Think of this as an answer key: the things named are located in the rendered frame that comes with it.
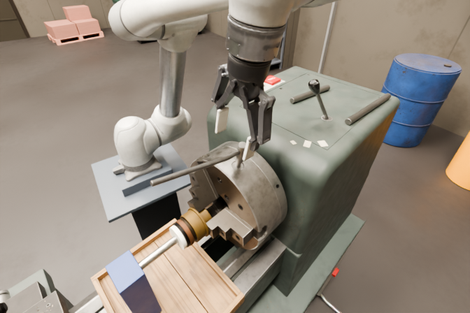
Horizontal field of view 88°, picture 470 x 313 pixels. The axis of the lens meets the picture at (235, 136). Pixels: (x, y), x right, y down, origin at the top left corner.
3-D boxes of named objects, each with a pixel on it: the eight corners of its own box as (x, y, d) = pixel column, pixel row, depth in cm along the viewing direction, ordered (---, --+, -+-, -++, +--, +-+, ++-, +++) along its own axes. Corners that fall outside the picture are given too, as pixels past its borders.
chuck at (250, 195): (207, 184, 97) (212, 126, 75) (266, 246, 83) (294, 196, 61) (189, 197, 92) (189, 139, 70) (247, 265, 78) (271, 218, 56)
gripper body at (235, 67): (218, 45, 41) (214, 91, 48) (251, 68, 37) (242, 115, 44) (250, 38, 45) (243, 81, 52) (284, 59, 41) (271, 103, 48)
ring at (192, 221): (195, 195, 71) (168, 214, 66) (216, 215, 66) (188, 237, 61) (198, 215, 77) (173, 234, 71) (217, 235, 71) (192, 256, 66)
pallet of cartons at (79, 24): (98, 31, 677) (90, 3, 637) (105, 38, 617) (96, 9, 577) (48, 38, 623) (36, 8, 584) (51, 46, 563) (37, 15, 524)
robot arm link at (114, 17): (109, -8, 62) (158, -12, 69) (93, 5, 75) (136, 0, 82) (128, 46, 67) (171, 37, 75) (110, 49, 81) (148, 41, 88)
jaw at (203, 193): (219, 190, 77) (203, 156, 75) (228, 191, 73) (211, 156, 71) (190, 210, 71) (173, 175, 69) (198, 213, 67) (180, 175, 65)
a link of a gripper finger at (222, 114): (219, 111, 54) (217, 110, 54) (216, 134, 59) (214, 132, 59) (229, 107, 55) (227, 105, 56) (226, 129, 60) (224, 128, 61)
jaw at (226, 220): (233, 199, 73) (264, 222, 65) (234, 210, 75) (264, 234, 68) (204, 222, 66) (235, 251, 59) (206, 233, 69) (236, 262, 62)
